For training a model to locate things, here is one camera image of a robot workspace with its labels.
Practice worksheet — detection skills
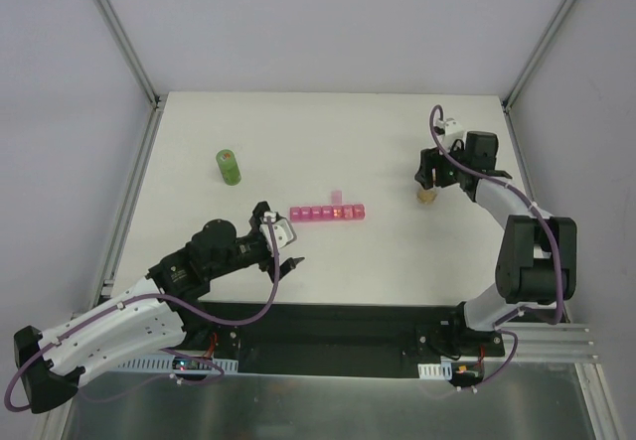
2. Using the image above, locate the left white cable duct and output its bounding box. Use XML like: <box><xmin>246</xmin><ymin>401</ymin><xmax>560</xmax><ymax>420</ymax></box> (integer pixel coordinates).
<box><xmin>112</xmin><ymin>354</ymin><xmax>239</xmax><ymax>375</ymax></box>

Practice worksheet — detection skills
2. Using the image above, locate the aluminium frame post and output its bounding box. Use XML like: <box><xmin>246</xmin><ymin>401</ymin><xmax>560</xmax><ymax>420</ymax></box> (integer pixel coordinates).
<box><xmin>93</xmin><ymin>0</ymin><xmax>161</xmax><ymax>108</ymax></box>
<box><xmin>502</xmin><ymin>0</ymin><xmax>578</xmax><ymax>114</ymax></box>

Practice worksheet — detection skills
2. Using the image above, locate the green cylindrical bottle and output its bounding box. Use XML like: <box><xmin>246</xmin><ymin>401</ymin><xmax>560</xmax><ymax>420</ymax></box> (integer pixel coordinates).
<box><xmin>216</xmin><ymin>149</ymin><xmax>241</xmax><ymax>186</ymax></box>

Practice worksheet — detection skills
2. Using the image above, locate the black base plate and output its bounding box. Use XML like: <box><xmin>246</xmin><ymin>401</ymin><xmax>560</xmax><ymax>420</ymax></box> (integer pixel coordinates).
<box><xmin>177</xmin><ymin>304</ymin><xmax>505</xmax><ymax>378</ymax></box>

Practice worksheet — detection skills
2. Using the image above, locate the pink weekly pill organizer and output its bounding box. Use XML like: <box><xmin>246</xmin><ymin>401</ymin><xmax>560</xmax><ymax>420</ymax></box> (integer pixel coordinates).
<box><xmin>288</xmin><ymin>190</ymin><xmax>366</xmax><ymax>222</ymax></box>

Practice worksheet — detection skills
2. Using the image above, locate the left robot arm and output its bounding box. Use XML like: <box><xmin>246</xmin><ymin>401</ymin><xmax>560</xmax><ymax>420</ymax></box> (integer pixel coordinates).
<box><xmin>4</xmin><ymin>202</ymin><xmax>301</xmax><ymax>414</ymax></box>

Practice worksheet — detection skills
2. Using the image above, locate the right aluminium frame post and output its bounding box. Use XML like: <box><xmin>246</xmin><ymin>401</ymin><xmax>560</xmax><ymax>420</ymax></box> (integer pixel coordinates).
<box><xmin>502</xmin><ymin>0</ymin><xmax>578</xmax><ymax>114</ymax></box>

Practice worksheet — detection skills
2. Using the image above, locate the white cable duct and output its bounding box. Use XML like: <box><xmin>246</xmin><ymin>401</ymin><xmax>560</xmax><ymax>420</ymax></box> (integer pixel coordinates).
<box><xmin>417</xmin><ymin>363</ymin><xmax>452</xmax><ymax>381</ymax></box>
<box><xmin>112</xmin><ymin>354</ymin><xmax>239</xmax><ymax>375</ymax></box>

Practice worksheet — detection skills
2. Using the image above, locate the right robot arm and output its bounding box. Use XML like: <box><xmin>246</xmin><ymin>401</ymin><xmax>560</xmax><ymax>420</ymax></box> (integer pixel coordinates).
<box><xmin>414</xmin><ymin>127</ymin><xmax>577</xmax><ymax>360</ymax></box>

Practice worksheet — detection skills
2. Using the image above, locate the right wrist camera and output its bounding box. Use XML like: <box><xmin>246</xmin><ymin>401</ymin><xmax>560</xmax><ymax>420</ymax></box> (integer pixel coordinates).
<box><xmin>433</xmin><ymin>118</ymin><xmax>465</xmax><ymax>140</ymax></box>

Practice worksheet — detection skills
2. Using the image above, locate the clear pill bottle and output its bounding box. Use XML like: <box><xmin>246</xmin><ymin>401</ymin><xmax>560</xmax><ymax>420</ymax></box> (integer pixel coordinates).
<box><xmin>416</xmin><ymin>188</ymin><xmax>438</xmax><ymax>205</ymax></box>

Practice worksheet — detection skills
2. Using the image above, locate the right white cable duct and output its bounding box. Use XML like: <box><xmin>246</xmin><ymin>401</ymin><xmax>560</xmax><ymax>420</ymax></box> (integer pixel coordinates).
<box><xmin>417</xmin><ymin>363</ymin><xmax>452</xmax><ymax>381</ymax></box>

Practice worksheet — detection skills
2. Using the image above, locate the left aluminium frame post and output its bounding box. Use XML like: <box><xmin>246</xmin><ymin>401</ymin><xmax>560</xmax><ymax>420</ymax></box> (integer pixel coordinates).
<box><xmin>93</xmin><ymin>0</ymin><xmax>161</xmax><ymax>108</ymax></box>

